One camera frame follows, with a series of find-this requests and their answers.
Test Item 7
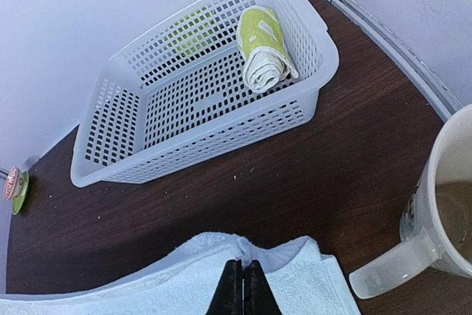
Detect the green crocodile pattern towel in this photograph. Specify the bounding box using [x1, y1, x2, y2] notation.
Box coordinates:
[236, 5, 299, 94]

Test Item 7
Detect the white perforated plastic basket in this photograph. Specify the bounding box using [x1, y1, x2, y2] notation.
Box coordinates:
[70, 0, 339, 187]

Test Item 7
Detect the light blue towel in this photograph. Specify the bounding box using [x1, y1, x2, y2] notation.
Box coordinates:
[1, 232, 360, 314]

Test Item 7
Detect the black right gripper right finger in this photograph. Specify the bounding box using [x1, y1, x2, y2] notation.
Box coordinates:
[243, 260, 280, 315]

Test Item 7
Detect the red patterned ceramic bowl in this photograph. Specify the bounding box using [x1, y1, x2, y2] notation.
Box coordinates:
[1, 166, 24, 200]

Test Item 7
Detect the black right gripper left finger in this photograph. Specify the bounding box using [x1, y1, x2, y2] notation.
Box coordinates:
[206, 260, 243, 315]

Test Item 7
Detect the green plate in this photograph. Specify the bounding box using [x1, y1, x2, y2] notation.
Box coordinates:
[12, 172, 30, 215]

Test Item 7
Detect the lime green bowl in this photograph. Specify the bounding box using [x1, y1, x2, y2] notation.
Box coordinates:
[164, 7, 219, 58]

